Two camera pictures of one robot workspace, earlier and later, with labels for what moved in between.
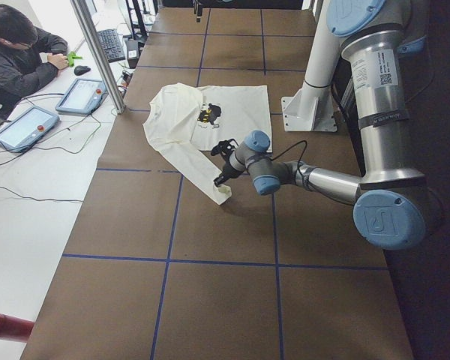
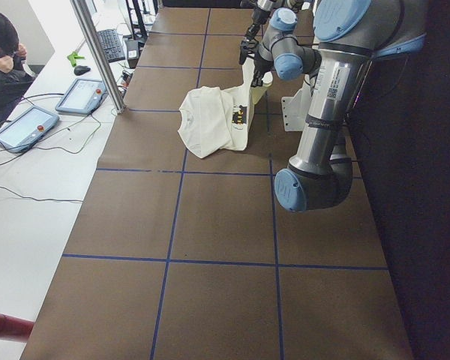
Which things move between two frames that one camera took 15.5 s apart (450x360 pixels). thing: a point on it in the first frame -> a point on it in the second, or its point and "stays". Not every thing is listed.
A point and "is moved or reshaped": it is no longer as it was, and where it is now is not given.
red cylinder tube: (7, 328) stays
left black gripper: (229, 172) -> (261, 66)
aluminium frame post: (97, 56) stays
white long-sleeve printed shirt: (199, 129) is moved or reshaped
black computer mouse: (81, 70) stays
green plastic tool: (71, 56) stays
